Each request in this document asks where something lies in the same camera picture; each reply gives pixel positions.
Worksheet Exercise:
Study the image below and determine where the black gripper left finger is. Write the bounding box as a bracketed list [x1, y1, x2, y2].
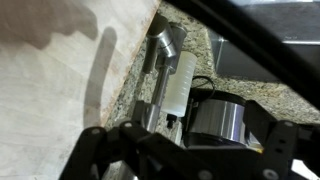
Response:
[59, 99, 215, 180]

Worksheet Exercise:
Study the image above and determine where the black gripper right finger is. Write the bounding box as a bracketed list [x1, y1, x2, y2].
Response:
[244, 99, 302, 180]

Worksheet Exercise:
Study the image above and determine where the stainless steel kitchen faucet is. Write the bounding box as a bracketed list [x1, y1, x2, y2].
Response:
[142, 12, 189, 135]

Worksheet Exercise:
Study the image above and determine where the stainless steel sink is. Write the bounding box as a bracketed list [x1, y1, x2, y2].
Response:
[209, 0, 320, 83]

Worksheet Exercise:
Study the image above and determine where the translucent soap bottle black cap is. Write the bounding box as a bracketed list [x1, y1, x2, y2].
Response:
[161, 50, 199, 130]

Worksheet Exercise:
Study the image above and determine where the wooden cutting board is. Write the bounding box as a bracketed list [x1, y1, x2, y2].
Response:
[0, 0, 162, 180]

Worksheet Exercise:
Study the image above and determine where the black pressure cooker cord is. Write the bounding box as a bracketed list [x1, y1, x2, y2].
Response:
[191, 75, 217, 102]

